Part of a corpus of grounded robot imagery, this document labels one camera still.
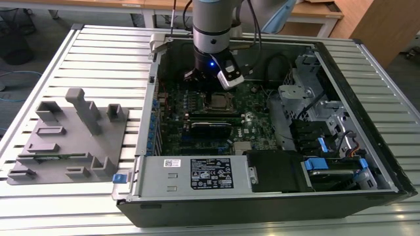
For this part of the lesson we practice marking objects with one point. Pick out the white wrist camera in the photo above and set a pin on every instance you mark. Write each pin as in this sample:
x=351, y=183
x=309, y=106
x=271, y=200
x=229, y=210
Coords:
x=231, y=82

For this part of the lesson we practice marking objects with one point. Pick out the black bin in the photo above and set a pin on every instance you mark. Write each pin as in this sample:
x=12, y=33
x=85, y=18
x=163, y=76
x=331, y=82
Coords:
x=17, y=51

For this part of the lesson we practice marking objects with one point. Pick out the green motherboard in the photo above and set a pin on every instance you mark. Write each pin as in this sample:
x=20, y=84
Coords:
x=263, y=123

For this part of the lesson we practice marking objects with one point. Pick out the blue carrier tab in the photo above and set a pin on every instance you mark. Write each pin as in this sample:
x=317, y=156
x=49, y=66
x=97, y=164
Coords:
x=321, y=145

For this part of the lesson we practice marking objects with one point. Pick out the RAM stick in slot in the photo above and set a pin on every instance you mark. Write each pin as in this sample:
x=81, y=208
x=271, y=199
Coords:
x=213, y=119

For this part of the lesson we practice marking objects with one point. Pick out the black mesh basket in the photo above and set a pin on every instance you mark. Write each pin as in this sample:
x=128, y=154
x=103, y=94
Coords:
x=16, y=22

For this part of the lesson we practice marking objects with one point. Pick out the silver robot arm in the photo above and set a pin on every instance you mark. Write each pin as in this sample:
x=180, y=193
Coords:
x=209, y=24

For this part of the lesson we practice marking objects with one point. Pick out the silver power supply unit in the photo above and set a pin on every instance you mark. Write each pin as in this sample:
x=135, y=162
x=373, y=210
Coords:
x=157, y=186

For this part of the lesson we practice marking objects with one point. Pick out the silver chipset heatsink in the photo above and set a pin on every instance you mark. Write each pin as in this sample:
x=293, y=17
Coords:
x=243, y=145

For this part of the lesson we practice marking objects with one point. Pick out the black PC case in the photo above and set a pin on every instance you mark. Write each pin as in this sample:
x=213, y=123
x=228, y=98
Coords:
x=229, y=214

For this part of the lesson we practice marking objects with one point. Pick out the blue expansion slot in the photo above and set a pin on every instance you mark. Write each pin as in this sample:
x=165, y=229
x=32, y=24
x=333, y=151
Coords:
x=184, y=135

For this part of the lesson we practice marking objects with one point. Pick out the blue case latch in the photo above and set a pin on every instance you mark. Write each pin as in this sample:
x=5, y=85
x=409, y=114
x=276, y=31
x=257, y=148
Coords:
x=119, y=178

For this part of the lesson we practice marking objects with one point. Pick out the wooden cabinet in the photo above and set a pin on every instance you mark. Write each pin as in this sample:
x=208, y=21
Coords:
x=377, y=24

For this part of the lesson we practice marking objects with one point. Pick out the black graphics card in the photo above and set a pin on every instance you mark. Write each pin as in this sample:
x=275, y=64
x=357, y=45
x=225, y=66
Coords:
x=209, y=131

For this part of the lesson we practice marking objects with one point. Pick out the square silver CPU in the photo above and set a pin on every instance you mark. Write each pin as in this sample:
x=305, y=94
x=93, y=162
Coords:
x=219, y=101

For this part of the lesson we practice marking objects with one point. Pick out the green RAM stick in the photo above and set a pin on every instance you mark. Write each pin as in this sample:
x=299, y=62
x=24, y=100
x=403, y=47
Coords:
x=49, y=156

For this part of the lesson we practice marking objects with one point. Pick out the wooden desk white frame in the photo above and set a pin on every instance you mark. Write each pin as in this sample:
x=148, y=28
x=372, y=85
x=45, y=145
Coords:
x=311, y=11
x=97, y=3

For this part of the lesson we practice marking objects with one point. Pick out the silver disk bay cage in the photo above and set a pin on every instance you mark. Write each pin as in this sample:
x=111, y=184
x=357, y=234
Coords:
x=292, y=93

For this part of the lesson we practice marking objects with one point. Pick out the grey parts rack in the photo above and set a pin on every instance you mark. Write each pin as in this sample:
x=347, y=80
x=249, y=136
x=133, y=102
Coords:
x=75, y=147

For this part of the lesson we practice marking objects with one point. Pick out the hard disk in blue carrier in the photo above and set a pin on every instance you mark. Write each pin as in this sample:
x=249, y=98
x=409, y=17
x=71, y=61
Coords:
x=316, y=164

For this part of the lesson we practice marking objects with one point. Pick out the black disk bay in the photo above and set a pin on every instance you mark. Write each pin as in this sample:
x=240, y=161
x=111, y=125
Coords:
x=305, y=132

